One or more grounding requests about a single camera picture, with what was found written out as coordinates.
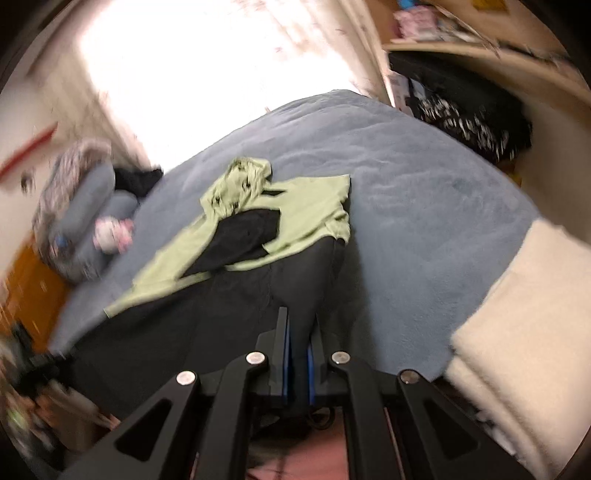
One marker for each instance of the light wooden bookshelf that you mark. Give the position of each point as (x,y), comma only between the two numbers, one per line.
(461,50)

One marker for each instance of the green and black hooded jacket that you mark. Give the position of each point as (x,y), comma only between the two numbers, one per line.
(314,207)

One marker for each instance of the black figure wall sticker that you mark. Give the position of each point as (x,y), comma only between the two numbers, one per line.
(28,181)

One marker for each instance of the black bag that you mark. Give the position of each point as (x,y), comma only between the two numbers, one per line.
(485,101)

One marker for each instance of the orange wooden headboard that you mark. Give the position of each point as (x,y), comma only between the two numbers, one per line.
(32,290)

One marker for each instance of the pink cat plush toy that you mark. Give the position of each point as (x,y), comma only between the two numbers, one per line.
(108,233)

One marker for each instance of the black white patterned cloth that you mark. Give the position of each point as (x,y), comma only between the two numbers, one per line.
(461,124)

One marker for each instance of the white floral curtain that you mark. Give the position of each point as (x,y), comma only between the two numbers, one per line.
(207,69)

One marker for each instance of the cream folded blanket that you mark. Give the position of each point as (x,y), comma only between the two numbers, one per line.
(531,300)

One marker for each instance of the floral folded blanket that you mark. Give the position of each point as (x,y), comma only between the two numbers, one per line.
(69,159)

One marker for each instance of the yellow flat item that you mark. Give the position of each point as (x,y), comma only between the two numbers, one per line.
(494,5)

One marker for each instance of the small blue box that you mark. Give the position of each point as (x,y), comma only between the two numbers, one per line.
(407,3)

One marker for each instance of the white printed carton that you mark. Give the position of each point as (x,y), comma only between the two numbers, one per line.
(399,87)

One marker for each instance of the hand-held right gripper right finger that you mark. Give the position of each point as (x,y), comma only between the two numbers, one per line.
(311,369)

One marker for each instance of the red wall shelf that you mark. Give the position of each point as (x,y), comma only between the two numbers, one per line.
(27,150)

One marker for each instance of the stack of pink white boxes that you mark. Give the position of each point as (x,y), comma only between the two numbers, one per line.
(415,23)

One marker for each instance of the blue-grey fleece bed blanket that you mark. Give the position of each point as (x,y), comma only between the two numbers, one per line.
(415,207)

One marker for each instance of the black fuzzy cloth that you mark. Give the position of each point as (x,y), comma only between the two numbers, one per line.
(136,182)

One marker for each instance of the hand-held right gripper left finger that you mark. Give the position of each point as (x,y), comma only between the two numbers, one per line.
(287,369)

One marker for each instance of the grey-blue rolled pillow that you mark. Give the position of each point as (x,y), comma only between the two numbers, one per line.
(92,184)
(117,205)

